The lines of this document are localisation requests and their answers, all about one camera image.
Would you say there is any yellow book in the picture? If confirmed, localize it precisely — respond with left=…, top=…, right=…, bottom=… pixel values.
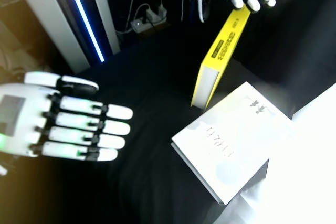
left=190, top=5, right=252, bottom=110

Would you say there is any white power plug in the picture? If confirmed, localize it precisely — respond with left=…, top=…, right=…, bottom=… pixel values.
left=156, top=0, right=168, bottom=15

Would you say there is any white power strip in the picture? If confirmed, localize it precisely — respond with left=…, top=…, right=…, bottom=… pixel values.
left=130, top=8, right=169, bottom=34

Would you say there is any white column with blue light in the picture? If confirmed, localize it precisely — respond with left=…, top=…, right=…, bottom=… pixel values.
left=10, top=0, right=121, bottom=74

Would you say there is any black table cloth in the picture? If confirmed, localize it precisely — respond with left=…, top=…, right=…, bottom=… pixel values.
left=47, top=22, right=336, bottom=224

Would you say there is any white book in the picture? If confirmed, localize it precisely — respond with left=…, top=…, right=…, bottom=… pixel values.
left=170, top=81, right=293, bottom=206

